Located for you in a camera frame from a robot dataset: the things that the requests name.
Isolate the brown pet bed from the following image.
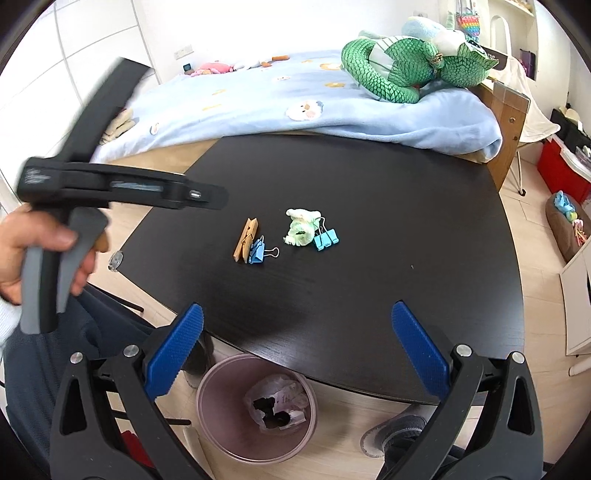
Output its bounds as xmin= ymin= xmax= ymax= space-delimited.
xmin=545 ymin=190 xmax=590 ymax=262

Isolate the beige folded towel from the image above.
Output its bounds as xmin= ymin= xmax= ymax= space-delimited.
xmin=99 ymin=108 xmax=136 ymax=145

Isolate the person's left hand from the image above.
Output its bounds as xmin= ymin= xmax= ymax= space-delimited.
xmin=0 ymin=203 xmax=112 ymax=305

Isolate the rainbow knitted bag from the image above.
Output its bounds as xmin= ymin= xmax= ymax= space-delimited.
xmin=456 ymin=0 xmax=481 ymax=40

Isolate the light blue bed blanket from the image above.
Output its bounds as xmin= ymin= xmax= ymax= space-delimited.
xmin=92 ymin=51 xmax=503 ymax=163

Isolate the grey slipper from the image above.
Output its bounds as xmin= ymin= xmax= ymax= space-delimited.
xmin=360 ymin=414 xmax=427 ymax=458

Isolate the dark blue binder clip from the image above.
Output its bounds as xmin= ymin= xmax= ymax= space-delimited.
xmin=247 ymin=235 xmax=280 ymax=265

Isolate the pink plush toy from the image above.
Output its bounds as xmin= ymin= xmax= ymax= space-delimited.
xmin=190 ymin=62 xmax=235 ymax=77

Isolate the clear table corner protector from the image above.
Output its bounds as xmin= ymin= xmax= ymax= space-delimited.
xmin=107 ymin=250 xmax=124 ymax=272

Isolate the pink plastic trash bin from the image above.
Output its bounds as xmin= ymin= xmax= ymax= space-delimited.
xmin=197 ymin=354 xmax=318 ymax=465

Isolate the green plush dragon toy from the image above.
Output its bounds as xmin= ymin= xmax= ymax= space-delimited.
xmin=341 ymin=16 xmax=498 ymax=104

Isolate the white drawer cabinet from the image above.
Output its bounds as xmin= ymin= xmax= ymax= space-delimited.
xmin=560 ymin=246 xmax=591 ymax=356

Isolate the wooden clothespin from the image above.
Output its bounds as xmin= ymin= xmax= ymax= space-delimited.
xmin=232 ymin=218 xmax=259 ymax=263

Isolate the crumpled green white wrapper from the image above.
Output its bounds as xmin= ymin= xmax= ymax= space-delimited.
xmin=283 ymin=208 xmax=322 ymax=247

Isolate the light blue binder clip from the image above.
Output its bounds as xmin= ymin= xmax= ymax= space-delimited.
xmin=314 ymin=217 xmax=339 ymax=251

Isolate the red storage box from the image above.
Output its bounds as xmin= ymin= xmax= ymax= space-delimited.
xmin=537 ymin=140 xmax=590 ymax=204

